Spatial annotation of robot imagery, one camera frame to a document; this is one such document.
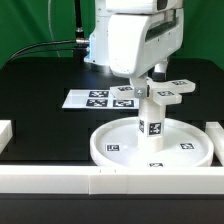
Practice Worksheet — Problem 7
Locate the white front fence bar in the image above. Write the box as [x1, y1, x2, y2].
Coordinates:
[0, 165, 224, 195]

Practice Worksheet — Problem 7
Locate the black cable lower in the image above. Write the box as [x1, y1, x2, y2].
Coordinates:
[13, 47, 89, 59]

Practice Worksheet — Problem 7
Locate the white marker plate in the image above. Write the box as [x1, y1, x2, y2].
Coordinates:
[62, 90, 139, 110]

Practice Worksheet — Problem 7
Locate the black cable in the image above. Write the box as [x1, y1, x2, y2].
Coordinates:
[13, 47, 89, 59]
[6, 39, 90, 64]

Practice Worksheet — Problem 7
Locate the white cross-shaped table base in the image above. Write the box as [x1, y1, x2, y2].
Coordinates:
[110, 78, 196, 105]

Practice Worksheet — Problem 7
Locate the white round table top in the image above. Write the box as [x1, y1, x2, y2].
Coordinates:
[90, 117, 214, 168]

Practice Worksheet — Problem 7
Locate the white right fence block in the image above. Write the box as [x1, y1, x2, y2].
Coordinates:
[205, 122, 224, 167]

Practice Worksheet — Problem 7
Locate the white left fence block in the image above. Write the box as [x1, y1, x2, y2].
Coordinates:
[0, 120, 13, 154]

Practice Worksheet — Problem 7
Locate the black cable upper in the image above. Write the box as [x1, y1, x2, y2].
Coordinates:
[6, 39, 90, 64]

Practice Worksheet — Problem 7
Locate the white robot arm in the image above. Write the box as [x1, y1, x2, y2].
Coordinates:
[84, 0, 184, 98]

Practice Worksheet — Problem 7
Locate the white fence block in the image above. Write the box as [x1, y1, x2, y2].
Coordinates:
[205, 122, 224, 167]
[0, 120, 13, 154]

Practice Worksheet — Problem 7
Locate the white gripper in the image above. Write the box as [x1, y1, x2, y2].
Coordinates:
[108, 9, 184, 99]

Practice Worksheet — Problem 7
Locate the black vertical pole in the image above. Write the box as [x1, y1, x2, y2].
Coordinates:
[73, 0, 84, 61]

